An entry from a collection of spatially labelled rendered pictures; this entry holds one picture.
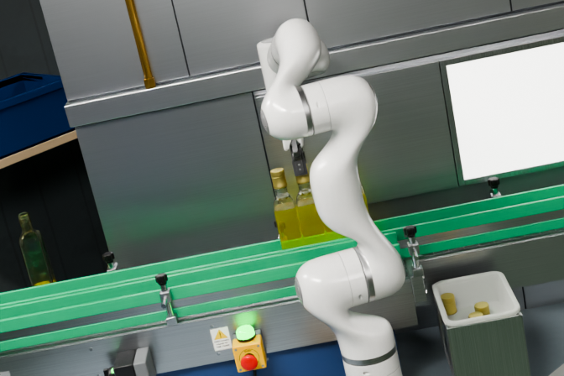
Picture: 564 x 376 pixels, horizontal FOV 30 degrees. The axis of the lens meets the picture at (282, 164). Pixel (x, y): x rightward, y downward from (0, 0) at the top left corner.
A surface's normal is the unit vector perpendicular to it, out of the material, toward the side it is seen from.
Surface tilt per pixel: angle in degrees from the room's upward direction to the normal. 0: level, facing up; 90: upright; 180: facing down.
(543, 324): 0
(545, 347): 0
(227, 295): 90
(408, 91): 90
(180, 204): 90
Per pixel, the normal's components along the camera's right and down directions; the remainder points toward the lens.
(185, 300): 0.01, 0.32
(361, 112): 0.23, 0.33
